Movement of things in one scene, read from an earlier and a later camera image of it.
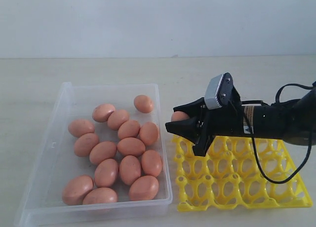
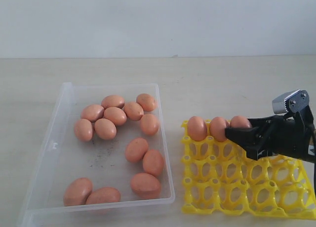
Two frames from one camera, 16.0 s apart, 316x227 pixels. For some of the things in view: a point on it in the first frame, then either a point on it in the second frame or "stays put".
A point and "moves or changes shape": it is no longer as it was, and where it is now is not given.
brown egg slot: x=131 y=146 moves or changes shape
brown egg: x=129 y=129 -> x=117 y=115
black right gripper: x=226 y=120 -> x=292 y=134
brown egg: x=149 y=132 -> x=149 y=124
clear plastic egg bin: x=103 y=157 stays put
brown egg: x=102 y=150 -> x=105 y=129
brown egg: x=130 y=169 -> x=136 y=149
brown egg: x=84 y=143 -> x=83 y=130
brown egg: x=151 y=163 stays put
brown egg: x=115 y=119 -> x=134 y=111
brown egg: x=101 y=112 -> x=112 y=100
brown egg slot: x=179 y=116 moves or changes shape
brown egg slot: x=106 y=173 moves or changes shape
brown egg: x=77 y=128 -> x=92 y=112
